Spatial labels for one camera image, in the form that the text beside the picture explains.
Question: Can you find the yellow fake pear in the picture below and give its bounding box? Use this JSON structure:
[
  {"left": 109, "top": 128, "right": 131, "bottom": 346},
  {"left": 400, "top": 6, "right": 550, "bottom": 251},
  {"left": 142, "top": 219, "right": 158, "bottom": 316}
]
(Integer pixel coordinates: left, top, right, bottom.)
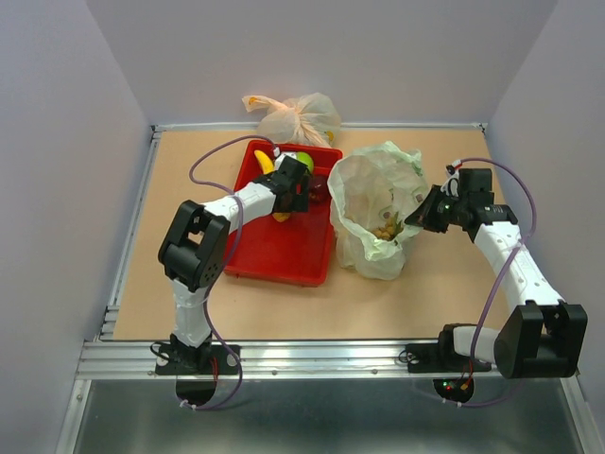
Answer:
[{"left": 272, "top": 213, "right": 291, "bottom": 222}]

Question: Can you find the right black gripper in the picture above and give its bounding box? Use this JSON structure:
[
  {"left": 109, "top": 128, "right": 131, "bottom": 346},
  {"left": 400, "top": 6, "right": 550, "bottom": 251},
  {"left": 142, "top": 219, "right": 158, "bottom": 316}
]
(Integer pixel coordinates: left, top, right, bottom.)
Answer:
[{"left": 404, "top": 183, "right": 468, "bottom": 233}]

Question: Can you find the dark red fake apple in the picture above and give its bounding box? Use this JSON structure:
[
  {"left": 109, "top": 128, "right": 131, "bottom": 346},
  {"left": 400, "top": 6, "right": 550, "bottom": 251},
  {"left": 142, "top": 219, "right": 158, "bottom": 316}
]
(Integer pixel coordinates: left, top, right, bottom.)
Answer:
[{"left": 308, "top": 175, "right": 330, "bottom": 203}]

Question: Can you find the red plastic tray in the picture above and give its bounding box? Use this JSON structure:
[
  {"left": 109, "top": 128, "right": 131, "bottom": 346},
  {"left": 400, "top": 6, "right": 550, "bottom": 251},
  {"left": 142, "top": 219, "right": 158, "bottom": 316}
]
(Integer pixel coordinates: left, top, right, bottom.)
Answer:
[{"left": 224, "top": 140, "right": 343, "bottom": 287}]

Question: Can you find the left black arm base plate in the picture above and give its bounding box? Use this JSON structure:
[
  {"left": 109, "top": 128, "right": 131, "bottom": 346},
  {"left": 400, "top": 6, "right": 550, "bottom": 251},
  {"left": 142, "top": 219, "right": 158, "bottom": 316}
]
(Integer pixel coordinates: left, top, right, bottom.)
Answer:
[{"left": 149, "top": 342, "right": 238, "bottom": 376}]

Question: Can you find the green fake apple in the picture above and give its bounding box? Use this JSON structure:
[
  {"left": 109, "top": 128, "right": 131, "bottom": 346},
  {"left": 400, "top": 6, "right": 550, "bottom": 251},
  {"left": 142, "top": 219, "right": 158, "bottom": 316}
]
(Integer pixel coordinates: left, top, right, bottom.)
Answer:
[{"left": 296, "top": 151, "right": 315, "bottom": 174}]

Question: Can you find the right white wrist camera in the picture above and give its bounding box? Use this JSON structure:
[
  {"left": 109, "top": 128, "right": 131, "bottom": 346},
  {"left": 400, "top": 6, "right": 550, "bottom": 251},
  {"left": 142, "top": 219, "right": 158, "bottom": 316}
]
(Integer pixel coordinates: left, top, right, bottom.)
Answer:
[{"left": 441, "top": 160, "right": 462, "bottom": 197}]

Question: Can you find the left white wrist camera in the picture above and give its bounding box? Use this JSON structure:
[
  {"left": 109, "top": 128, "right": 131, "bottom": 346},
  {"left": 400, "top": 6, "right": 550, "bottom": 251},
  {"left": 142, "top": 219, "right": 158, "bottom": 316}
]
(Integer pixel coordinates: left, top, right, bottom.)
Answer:
[{"left": 273, "top": 151, "right": 298, "bottom": 171}]

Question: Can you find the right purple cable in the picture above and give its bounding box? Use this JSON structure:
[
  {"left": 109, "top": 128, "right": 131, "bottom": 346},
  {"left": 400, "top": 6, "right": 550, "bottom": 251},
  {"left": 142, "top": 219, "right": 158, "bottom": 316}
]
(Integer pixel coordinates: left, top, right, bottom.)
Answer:
[{"left": 445, "top": 157, "right": 539, "bottom": 409}]

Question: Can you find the tied orange plastic bag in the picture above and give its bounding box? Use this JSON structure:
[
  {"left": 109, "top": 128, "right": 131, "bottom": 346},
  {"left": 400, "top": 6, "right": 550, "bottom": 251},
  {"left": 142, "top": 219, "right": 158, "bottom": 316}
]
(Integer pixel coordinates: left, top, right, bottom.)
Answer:
[{"left": 242, "top": 93, "right": 341, "bottom": 148}]

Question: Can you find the green avocado print plastic bag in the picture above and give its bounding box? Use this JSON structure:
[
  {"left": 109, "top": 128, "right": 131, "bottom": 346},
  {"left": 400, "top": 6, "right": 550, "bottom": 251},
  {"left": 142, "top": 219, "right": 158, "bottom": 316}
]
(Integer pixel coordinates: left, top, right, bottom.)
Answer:
[{"left": 327, "top": 141, "right": 429, "bottom": 280}]

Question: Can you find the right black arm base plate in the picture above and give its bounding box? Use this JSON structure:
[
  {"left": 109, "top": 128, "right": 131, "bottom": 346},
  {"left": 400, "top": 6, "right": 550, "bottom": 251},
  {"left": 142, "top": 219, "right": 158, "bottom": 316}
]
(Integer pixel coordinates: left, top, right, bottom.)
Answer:
[{"left": 396, "top": 340, "right": 495, "bottom": 374}]

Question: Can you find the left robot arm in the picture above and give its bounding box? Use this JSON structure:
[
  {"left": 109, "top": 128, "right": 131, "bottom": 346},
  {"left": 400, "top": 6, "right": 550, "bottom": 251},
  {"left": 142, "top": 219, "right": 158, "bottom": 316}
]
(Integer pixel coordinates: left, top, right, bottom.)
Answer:
[{"left": 150, "top": 153, "right": 311, "bottom": 375}]

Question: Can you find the yellow fake banana bunch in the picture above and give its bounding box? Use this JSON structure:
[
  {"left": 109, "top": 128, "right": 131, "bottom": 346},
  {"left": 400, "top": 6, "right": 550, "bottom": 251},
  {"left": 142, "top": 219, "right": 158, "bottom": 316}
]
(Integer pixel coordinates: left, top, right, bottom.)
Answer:
[{"left": 253, "top": 149, "right": 275, "bottom": 175}]

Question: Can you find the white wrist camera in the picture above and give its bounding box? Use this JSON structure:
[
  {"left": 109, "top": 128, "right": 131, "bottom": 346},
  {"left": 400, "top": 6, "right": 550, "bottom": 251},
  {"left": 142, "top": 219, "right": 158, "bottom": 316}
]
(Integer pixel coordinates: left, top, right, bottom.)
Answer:
[
  {"left": 273, "top": 151, "right": 298, "bottom": 171},
  {"left": 441, "top": 160, "right": 462, "bottom": 197}
]

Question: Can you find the brown fake longan bunch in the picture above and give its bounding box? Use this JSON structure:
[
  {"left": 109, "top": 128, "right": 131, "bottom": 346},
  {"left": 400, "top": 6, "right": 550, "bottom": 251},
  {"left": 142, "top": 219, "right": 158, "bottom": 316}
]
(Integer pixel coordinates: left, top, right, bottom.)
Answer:
[{"left": 372, "top": 212, "right": 405, "bottom": 241}]

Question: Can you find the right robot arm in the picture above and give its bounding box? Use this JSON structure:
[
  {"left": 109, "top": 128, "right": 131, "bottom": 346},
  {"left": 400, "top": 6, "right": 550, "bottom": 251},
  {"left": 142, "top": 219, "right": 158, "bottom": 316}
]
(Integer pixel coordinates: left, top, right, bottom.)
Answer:
[{"left": 405, "top": 160, "right": 588, "bottom": 378}]

